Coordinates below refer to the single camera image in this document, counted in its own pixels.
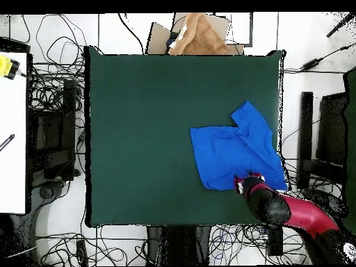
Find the black metal frame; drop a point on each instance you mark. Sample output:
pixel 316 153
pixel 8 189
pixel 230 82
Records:
pixel 68 125

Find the brown towel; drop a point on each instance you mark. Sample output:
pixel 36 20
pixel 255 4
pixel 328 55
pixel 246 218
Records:
pixel 200 39

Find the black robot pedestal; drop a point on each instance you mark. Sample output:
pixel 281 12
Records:
pixel 180 244

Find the yellow and black tool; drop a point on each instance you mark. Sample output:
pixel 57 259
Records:
pixel 5 66

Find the blue shirt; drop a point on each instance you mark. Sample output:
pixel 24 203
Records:
pixel 228 155

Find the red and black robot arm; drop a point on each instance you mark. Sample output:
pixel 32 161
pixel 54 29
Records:
pixel 303 214

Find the dark green table cloth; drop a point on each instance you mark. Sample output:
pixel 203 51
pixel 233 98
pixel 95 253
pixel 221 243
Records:
pixel 125 139

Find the black marker pen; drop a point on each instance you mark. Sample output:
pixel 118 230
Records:
pixel 7 142

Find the black rod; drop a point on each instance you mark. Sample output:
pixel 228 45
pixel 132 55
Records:
pixel 340 25

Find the cardboard box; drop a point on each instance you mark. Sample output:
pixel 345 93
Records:
pixel 158 39

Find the white table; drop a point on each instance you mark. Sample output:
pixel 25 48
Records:
pixel 12 125

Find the black chair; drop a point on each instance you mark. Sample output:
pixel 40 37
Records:
pixel 332 128

